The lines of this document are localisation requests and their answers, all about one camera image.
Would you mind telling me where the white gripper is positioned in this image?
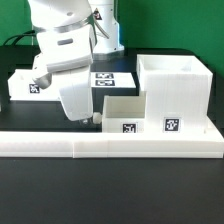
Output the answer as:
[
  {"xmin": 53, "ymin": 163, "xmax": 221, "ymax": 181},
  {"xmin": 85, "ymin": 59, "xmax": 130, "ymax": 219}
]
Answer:
[{"xmin": 58, "ymin": 66, "xmax": 93, "ymax": 125}]

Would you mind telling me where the white front drawer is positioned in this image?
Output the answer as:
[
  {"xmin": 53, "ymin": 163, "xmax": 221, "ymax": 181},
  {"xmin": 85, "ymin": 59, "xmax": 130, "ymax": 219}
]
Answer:
[{"xmin": 93, "ymin": 96, "xmax": 146, "ymax": 133}]

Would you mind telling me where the white drawer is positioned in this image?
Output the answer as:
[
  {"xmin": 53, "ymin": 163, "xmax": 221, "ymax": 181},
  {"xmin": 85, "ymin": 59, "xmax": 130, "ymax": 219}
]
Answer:
[
  {"xmin": 8, "ymin": 69, "xmax": 59, "ymax": 101},
  {"xmin": 93, "ymin": 96, "xmax": 146, "ymax": 133}
]

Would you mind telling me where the white drawer cabinet box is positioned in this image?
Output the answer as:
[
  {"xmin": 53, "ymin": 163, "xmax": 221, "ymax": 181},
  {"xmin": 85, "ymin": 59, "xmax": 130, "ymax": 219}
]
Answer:
[{"xmin": 136, "ymin": 54, "xmax": 213, "ymax": 134}]

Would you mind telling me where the white rear drawer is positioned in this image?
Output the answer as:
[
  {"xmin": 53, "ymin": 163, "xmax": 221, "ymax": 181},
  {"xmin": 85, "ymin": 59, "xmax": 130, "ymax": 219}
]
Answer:
[{"xmin": 8, "ymin": 69, "xmax": 59, "ymax": 101}]

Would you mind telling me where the white fiducial marker sheet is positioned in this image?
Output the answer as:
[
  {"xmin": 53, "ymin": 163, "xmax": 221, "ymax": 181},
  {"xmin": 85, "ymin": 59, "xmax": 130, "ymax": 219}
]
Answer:
[{"xmin": 91, "ymin": 72, "xmax": 135, "ymax": 88}]

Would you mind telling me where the white L-shaped fence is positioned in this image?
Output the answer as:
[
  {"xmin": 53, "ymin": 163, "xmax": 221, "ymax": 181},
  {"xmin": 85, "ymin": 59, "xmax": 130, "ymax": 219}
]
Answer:
[{"xmin": 0, "ymin": 123, "xmax": 224, "ymax": 158}]

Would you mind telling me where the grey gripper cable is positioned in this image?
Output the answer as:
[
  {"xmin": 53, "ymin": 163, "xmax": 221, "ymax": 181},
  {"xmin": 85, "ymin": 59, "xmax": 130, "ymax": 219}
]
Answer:
[{"xmin": 91, "ymin": 13, "xmax": 111, "ymax": 40}]

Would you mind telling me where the black cable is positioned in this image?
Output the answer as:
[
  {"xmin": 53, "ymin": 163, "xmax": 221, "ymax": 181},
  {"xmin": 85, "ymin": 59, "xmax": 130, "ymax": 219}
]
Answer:
[{"xmin": 2, "ymin": 29, "xmax": 36, "ymax": 47}]

